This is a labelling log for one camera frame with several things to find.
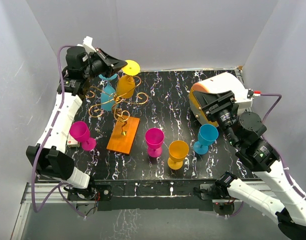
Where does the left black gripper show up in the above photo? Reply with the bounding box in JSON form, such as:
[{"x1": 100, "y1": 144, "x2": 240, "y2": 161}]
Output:
[{"x1": 83, "y1": 48, "x2": 128, "y2": 81}]

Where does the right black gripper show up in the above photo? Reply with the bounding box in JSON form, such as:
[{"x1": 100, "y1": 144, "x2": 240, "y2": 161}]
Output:
[{"x1": 192, "y1": 90, "x2": 238, "y2": 147}]

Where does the yellow wine glass back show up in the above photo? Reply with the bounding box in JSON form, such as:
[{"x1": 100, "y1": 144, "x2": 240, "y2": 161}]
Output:
[{"x1": 116, "y1": 60, "x2": 141, "y2": 99}]

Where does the yellow wine glass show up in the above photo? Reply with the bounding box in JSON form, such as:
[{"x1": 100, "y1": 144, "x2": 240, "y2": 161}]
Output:
[
  {"x1": 116, "y1": 60, "x2": 141, "y2": 99},
  {"x1": 167, "y1": 140, "x2": 189, "y2": 170}
]

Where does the teal wine glass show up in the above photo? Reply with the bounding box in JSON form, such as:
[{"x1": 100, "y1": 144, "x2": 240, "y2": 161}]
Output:
[{"x1": 99, "y1": 74, "x2": 118, "y2": 112}]

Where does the pink wine glass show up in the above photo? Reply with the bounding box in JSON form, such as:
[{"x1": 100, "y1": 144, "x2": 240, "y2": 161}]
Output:
[
  {"x1": 145, "y1": 127, "x2": 165, "y2": 158},
  {"x1": 69, "y1": 121, "x2": 97, "y2": 151}
]

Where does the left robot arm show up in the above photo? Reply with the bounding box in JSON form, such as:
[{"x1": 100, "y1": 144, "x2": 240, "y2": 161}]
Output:
[{"x1": 26, "y1": 44, "x2": 127, "y2": 200}]

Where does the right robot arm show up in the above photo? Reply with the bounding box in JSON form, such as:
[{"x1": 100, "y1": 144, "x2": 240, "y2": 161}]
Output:
[{"x1": 193, "y1": 90, "x2": 306, "y2": 240}]

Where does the blue wine glass right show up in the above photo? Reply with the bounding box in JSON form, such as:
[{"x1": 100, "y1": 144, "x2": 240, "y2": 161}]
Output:
[{"x1": 193, "y1": 124, "x2": 219, "y2": 155}]

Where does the yellow wine glass front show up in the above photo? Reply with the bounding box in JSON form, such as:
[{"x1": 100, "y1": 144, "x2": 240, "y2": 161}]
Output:
[{"x1": 167, "y1": 140, "x2": 189, "y2": 170}]

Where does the white round drawer cabinet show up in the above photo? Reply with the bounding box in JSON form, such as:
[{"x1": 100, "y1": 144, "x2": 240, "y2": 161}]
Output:
[{"x1": 189, "y1": 72, "x2": 247, "y2": 127}]

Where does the small white red box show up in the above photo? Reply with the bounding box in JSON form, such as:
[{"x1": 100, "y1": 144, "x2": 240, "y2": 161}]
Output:
[{"x1": 67, "y1": 134, "x2": 80, "y2": 148}]

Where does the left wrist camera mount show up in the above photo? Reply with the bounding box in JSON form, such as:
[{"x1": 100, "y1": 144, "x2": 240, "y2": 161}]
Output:
[{"x1": 82, "y1": 36, "x2": 97, "y2": 54}]

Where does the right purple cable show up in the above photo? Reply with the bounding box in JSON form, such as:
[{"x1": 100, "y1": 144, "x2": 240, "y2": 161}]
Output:
[{"x1": 230, "y1": 92, "x2": 306, "y2": 218}]

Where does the purple cable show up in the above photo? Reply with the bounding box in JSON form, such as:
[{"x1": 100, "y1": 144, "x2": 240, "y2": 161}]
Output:
[
  {"x1": 30, "y1": 44, "x2": 90, "y2": 218},
  {"x1": 230, "y1": 92, "x2": 306, "y2": 218}
]

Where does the gold wire wine glass rack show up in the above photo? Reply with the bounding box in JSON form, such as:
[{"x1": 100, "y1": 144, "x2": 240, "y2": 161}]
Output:
[{"x1": 85, "y1": 75, "x2": 149, "y2": 155}]

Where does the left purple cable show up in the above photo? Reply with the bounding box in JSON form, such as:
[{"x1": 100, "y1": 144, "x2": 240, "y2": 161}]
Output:
[{"x1": 30, "y1": 44, "x2": 90, "y2": 218}]

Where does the aluminium front rail frame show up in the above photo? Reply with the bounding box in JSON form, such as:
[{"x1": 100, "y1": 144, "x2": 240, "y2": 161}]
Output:
[{"x1": 20, "y1": 178, "x2": 276, "y2": 213}]

